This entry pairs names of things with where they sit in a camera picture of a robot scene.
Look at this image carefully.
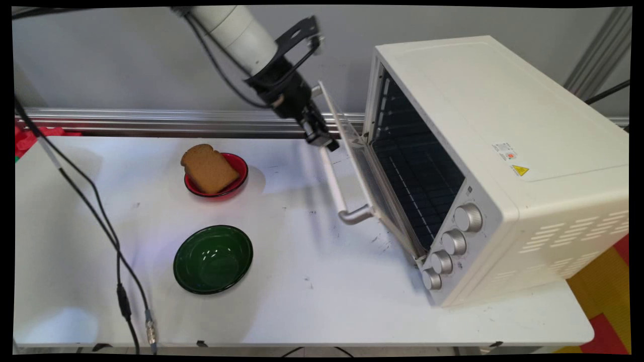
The thin black cable behind oven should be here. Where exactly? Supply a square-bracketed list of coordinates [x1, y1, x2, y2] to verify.
[585, 79, 630, 106]

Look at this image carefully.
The aluminium profile rail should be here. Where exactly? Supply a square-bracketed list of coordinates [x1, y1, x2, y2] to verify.
[15, 107, 630, 140]

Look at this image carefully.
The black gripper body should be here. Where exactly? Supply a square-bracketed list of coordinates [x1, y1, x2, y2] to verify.
[246, 58, 318, 121]

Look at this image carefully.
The red cloth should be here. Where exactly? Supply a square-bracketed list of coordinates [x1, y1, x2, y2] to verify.
[15, 126, 82, 159]

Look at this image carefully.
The white label sticker red dot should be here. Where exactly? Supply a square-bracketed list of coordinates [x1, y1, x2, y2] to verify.
[492, 142, 519, 161]

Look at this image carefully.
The glass oven door with handle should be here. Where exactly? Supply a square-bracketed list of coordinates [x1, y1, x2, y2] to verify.
[311, 81, 426, 260]

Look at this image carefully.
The white toaster oven body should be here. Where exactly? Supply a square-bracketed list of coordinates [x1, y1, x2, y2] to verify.
[363, 35, 630, 307]

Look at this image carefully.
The green bowl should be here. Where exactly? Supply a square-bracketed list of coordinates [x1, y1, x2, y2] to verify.
[173, 225, 254, 295]

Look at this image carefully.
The slanted aluminium frame post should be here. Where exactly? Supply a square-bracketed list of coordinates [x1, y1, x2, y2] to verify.
[563, 7, 632, 101]

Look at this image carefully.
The red bowl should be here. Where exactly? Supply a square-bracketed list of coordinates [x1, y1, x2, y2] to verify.
[184, 152, 249, 198]

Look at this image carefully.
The large silver oven knob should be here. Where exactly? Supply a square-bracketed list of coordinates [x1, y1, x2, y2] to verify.
[454, 203, 484, 233]

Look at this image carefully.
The black cable with metal connector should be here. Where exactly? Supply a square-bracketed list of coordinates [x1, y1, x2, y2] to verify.
[14, 103, 158, 354]

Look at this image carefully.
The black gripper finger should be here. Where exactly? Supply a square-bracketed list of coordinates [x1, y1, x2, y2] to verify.
[301, 117, 329, 147]
[308, 102, 341, 152]

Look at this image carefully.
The red foam floor mat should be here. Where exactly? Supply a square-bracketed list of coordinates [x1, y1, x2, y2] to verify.
[580, 234, 631, 354]

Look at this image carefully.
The brown bread slice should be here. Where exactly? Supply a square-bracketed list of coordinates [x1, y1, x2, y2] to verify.
[181, 144, 240, 195]

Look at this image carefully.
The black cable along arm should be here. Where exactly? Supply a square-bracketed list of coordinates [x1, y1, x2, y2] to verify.
[182, 13, 282, 109]

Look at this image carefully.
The black cable under table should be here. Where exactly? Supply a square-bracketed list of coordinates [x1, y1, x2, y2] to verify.
[281, 346, 355, 358]

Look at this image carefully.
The yellow foam floor mat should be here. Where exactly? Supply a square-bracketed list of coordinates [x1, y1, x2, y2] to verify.
[553, 245, 631, 354]

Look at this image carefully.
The black cable with inline plug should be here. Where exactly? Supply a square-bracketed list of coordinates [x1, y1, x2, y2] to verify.
[14, 96, 141, 354]

